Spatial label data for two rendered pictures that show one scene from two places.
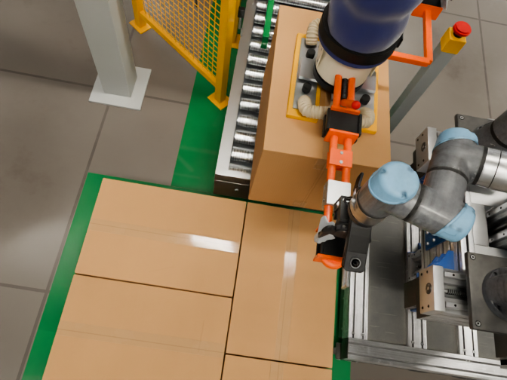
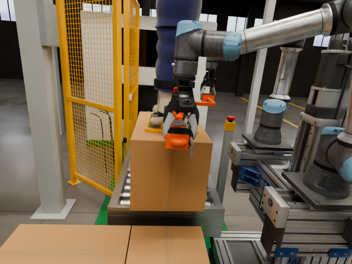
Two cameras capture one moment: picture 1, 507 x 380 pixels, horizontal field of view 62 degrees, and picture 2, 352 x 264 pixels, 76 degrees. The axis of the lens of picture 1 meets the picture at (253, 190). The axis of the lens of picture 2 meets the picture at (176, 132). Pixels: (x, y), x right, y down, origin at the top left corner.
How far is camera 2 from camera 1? 0.85 m
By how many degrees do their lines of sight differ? 48
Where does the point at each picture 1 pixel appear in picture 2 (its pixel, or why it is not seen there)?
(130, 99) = (59, 214)
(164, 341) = not seen: outside the picture
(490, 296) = (312, 183)
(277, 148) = (140, 139)
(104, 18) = (48, 153)
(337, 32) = (161, 75)
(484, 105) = not seen: hidden behind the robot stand
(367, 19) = (172, 61)
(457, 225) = (232, 33)
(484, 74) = not seen: hidden behind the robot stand
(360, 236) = (185, 90)
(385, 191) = (182, 22)
